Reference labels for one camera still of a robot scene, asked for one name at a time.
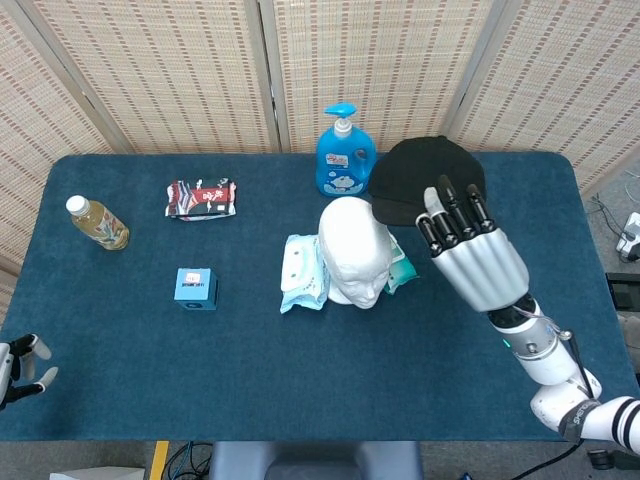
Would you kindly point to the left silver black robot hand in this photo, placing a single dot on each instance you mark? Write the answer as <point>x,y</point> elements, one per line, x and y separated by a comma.
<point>10,360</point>

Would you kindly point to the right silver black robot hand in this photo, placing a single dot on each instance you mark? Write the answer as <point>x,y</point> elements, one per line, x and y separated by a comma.
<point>480,265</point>

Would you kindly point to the black baseball cap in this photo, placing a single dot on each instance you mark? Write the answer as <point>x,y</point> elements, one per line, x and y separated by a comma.
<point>415,170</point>

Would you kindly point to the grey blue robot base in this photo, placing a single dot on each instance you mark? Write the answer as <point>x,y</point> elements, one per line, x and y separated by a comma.
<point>315,460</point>

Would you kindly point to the white foam mannequin head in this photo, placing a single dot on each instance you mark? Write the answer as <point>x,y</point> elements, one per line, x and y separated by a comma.
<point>350,240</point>

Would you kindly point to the green wet wipes pack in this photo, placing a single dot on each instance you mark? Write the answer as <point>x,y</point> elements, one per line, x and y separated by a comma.
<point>400,272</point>

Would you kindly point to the black box on floor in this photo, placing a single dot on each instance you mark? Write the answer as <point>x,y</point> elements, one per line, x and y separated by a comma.
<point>625,290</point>

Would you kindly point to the white box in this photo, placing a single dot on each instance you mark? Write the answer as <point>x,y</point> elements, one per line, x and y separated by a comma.
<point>105,473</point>

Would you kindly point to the white power adapter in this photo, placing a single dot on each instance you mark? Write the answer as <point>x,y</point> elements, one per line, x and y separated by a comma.
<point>631,235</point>

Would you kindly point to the yellow tea bottle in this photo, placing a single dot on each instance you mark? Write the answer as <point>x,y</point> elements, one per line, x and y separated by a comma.
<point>100,225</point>

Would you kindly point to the blue pump detergent bottle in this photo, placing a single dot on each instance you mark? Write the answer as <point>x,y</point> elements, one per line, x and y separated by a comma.
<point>345,165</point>

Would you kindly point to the light blue wet wipes pack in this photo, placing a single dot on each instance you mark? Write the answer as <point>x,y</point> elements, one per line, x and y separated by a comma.
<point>300,270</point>

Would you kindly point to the blue speaker box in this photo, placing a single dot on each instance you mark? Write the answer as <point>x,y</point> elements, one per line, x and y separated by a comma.
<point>195,287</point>

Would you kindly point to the blue tablecloth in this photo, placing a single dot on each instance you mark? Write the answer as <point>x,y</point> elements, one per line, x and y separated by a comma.
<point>300,375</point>

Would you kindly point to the red black snack package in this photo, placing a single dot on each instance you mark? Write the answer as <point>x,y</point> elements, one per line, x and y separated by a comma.
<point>200,197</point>

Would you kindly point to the woven bamboo folding screen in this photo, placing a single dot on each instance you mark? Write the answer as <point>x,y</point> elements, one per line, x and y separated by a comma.
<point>175,75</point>

